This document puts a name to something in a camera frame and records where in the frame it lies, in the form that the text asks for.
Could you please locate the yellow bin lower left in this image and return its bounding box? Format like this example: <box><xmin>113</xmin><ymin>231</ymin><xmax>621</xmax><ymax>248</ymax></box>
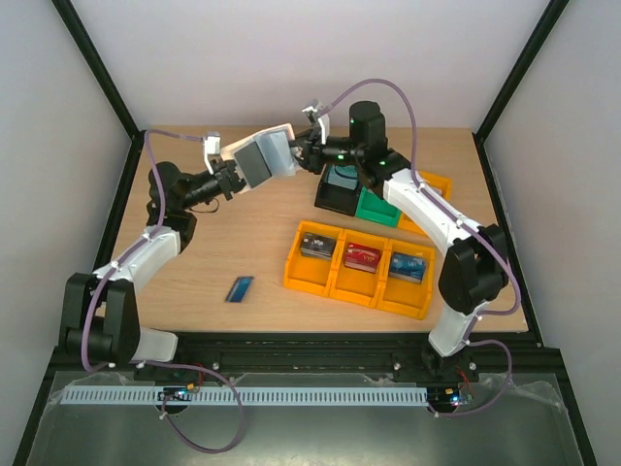
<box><xmin>283</xmin><ymin>220</ymin><xmax>344</xmax><ymax>297</ymax></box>

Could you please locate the yellow bin lower right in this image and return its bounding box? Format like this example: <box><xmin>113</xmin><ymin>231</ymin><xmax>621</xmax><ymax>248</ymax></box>
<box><xmin>376</xmin><ymin>240</ymin><xmax>436</xmax><ymax>320</ymax></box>

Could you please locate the green bin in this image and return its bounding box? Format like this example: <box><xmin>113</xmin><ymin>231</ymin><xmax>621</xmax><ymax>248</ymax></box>
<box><xmin>355</xmin><ymin>187</ymin><xmax>401</xmax><ymax>227</ymax></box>

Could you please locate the black bin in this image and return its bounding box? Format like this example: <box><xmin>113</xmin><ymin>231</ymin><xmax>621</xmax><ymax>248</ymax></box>
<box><xmin>314</xmin><ymin>165</ymin><xmax>363</xmax><ymax>216</ymax></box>

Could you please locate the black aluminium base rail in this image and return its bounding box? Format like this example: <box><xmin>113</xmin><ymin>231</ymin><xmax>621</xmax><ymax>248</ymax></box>
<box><xmin>48</xmin><ymin>331</ymin><xmax>569</xmax><ymax>384</ymax></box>

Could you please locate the white slotted cable duct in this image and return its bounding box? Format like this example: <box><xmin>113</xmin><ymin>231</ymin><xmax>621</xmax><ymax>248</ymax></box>
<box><xmin>60</xmin><ymin>385</ymin><xmax>428</xmax><ymax>407</ymax></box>

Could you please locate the yellow bin lower middle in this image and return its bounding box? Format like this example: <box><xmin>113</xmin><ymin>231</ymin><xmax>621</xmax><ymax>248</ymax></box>
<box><xmin>329</xmin><ymin>229</ymin><xmax>389</xmax><ymax>308</ymax></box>

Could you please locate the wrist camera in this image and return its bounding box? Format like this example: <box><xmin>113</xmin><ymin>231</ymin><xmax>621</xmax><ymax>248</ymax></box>
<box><xmin>202</xmin><ymin>131</ymin><xmax>222</xmax><ymax>175</ymax></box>
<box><xmin>302</xmin><ymin>99</ymin><xmax>330</xmax><ymax>145</ymax></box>

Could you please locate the black frame post right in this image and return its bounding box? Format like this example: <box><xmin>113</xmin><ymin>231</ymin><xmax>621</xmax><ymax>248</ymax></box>
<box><xmin>474</xmin><ymin>0</ymin><xmax>572</xmax><ymax>142</ymax></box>

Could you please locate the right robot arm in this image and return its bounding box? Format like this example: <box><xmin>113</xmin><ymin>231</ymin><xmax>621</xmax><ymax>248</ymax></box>
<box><xmin>292</xmin><ymin>101</ymin><xmax>516</xmax><ymax>381</ymax></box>

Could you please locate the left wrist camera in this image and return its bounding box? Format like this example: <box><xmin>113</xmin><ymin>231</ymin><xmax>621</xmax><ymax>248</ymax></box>
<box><xmin>202</xmin><ymin>131</ymin><xmax>222</xmax><ymax>175</ymax></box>

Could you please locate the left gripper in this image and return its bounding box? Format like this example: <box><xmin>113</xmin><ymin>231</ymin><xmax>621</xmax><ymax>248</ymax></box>
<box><xmin>180</xmin><ymin>157</ymin><xmax>265</xmax><ymax>211</ymax></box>

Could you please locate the blue credit card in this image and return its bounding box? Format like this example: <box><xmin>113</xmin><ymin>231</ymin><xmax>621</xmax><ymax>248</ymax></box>
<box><xmin>225</xmin><ymin>276</ymin><xmax>254</xmax><ymax>303</ymax></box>

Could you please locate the yellow bin upper right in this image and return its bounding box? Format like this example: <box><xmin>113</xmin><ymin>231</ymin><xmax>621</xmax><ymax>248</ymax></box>
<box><xmin>397</xmin><ymin>171</ymin><xmax>453</xmax><ymax>236</ymax></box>

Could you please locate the red VIP card stack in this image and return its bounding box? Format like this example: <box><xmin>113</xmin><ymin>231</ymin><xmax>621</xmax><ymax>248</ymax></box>
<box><xmin>343</xmin><ymin>243</ymin><xmax>382</xmax><ymax>273</ymax></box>

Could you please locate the blue VIP card stack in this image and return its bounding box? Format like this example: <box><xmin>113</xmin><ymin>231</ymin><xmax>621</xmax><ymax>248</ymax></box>
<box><xmin>388</xmin><ymin>252</ymin><xmax>427</xmax><ymax>283</ymax></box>

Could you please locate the teal card stack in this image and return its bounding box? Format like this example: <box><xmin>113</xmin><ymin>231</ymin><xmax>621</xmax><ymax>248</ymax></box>
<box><xmin>326</xmin><ymin>166</ymin><xmax>358</xmax><ymax>190</ymax></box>

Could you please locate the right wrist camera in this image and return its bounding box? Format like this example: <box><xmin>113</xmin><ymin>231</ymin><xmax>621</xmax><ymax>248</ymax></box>
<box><xmin>302</xmin><ymin>99</ymin><xmax>330</xmax><ymax>145</ymax></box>

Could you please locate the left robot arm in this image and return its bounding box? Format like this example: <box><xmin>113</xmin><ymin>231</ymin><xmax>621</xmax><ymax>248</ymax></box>
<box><xmin>59</xmin><ymin>160</ymin><xmax>246</xmax><ymax>372</ymax></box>

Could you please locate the black frame post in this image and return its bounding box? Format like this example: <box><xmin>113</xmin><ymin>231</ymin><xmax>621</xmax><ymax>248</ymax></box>
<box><xmin>51</xmin><ymin>0</ymin><xmax>147</xmax><ymax>142</ymax></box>
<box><xmin>474</xmin><ymin>0</ymin><xmax>572</xmax><ymax>142</ymax></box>

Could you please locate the black frame post left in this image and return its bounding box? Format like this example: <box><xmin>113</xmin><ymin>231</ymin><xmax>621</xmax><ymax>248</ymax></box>
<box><xmin>51</xmin><ymin>0</ymin><xmax>147</xmax><ymax>142</ymax></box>

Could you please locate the black VIP card stack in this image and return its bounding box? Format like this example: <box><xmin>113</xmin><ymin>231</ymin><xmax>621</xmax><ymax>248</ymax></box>
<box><xmin>300</xmin><ymin>232</ymin><xmax>337</xmax><ymax>260</ymax></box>

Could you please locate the yellow bin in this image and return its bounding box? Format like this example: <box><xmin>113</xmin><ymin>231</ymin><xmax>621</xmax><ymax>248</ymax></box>
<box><xmin>376</xmin><ymin>240</ymin><xmax>436</xmax><ymax>320</ymax></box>
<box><xmin>329</xmin><ymin>229</ymin><xmax>389</xmax><ymax>308</ymax></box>
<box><xmin>397</xmin><ymin>171</ymin><xmax>453</xmax><ymax>236</ymax></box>
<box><xmin>283</xmin><ymin>220</ymin><xmax>344</xmax><ymax>297</ymax></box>

